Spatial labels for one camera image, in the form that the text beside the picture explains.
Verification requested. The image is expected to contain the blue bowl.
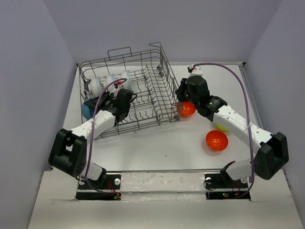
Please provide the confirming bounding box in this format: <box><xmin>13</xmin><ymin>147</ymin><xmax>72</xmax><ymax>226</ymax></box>
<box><xmin>81</xmin><ymin>98</ymin><xmax>95</xmax><ymax>120</ymax></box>

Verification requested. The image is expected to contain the grey wire dish rack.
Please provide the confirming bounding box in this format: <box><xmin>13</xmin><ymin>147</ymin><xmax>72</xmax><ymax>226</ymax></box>
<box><xmin>78</xmin><ymin>42</ymin><xmax>180</xmax><ymax>138</ymax></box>

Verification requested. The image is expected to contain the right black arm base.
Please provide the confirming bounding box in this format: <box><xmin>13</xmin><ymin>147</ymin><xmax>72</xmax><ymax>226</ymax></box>
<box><xmin>203</xmin><ymin>173</ymin><xmax>250</xmax><ymax>200</ymax></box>

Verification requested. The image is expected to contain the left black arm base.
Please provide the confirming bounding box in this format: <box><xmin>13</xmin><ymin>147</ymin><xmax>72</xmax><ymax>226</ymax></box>
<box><xmin>75</xmin><ymin>173</ymin><xmax>122</xmax><ymax>201</ymax></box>

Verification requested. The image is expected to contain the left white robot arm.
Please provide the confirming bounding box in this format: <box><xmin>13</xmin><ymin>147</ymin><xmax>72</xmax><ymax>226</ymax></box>
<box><xmin>48</xmin><ymin>89</ymin><xmax>135</xmax><ymax>188</ymax></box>

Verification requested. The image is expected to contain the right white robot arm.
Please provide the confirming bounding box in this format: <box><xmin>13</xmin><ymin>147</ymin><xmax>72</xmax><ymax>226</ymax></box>
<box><xmin>175</xmin><ymin>75</ymin><xmax>289</xmax><ymax>187</ymax></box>

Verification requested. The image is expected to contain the orange bowl left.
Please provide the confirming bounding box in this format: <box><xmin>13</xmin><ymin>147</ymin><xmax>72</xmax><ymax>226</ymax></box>
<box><xmin>176</xmin><ymin>102</ymin><xmax>196</xmax><ymax>117</ymax></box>

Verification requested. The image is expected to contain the orange bowl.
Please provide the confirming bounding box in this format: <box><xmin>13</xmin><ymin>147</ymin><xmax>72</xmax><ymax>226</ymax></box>
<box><xmin>205</xmin><ymin>130</ymin><xmax>229</xmax><ymax>151</ymax></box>
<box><xmin>176</xmin><ymin>102</ymin><xmax>196</xmax><ymax>117</ymax></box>

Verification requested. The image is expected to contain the lime green bowl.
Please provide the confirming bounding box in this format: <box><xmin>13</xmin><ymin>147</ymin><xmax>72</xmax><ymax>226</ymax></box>
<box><xmin>215</xmin><ymin>124</ymin><xmax>228</xmax><ymax>132</ymax></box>

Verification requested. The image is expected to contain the orange bowl right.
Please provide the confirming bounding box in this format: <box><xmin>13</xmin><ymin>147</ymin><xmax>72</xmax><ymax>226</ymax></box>
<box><xmin>205</xmin><ymin>130</ymin><xmax>229</xmax><ymax>151</ymax></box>

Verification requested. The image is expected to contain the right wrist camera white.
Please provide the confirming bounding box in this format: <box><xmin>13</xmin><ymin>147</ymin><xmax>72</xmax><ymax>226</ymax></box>
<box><xmin>187</xmin><ymin>64</ymin><xmax>203</xmax><ymax>77</ymax></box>

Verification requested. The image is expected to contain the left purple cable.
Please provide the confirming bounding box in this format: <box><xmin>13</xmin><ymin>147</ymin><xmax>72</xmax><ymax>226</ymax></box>
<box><xmin>83</xmin><ymin>78</ymin><xmax>128</xmax><ymax>195</ymax></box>

